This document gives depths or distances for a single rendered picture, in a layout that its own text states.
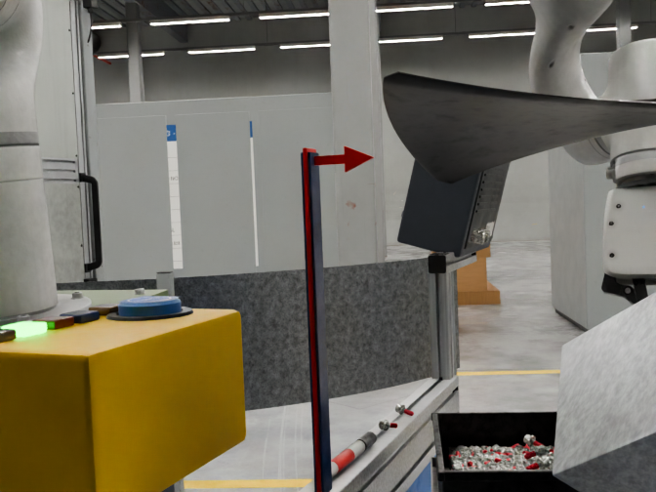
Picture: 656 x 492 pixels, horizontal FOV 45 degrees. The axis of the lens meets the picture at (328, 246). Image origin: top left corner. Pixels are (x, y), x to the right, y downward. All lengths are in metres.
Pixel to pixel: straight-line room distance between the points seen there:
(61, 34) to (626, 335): 2.34
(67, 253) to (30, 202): 1.82
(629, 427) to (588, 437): 0.04
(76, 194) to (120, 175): 4.19
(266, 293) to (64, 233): 0.72
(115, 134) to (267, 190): 1.37
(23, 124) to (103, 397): 0.51
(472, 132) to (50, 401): 0.42
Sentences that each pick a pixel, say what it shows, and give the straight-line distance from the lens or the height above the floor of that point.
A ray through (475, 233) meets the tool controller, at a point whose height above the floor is 1.08.
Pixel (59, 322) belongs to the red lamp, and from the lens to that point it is 0.50.
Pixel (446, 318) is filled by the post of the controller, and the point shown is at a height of 0.96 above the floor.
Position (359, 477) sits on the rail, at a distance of 0.86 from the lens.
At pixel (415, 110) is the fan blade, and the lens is 0.65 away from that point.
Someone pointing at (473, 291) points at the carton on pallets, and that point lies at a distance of 8.70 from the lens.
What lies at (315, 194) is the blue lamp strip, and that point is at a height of 1.15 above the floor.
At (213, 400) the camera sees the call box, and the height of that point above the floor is 1.02.
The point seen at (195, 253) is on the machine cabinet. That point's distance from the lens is 6.75.
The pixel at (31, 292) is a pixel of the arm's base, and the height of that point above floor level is 1.06.
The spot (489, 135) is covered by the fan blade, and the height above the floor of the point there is 1.19.
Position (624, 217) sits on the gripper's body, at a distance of 0.90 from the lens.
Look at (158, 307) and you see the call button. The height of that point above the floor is 1.08.
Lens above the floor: 1.14
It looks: 3 degrees down
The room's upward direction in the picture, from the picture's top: 2 degrees counter-clockwise
